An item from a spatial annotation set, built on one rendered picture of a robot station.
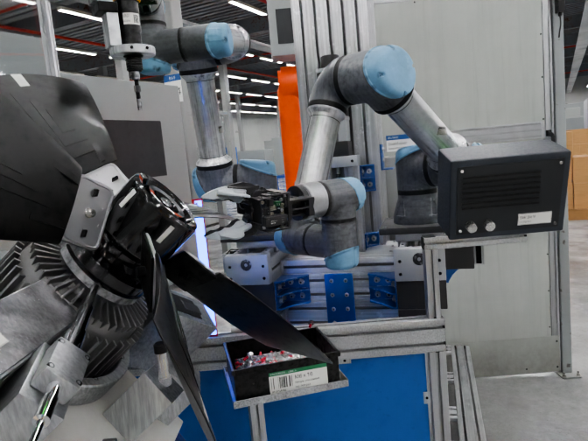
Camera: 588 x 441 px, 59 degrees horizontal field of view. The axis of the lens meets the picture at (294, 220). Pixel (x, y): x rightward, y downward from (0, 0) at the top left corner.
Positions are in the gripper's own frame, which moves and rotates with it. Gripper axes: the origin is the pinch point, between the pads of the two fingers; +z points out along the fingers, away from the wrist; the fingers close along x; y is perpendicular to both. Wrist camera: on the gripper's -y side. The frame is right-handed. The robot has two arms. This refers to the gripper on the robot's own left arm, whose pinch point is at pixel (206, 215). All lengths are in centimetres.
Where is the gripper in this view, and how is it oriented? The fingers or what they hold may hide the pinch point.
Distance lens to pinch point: 97.3
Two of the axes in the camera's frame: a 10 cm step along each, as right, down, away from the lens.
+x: 0.4, 9.8, 2.2
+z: -8.1, 1.6, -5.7
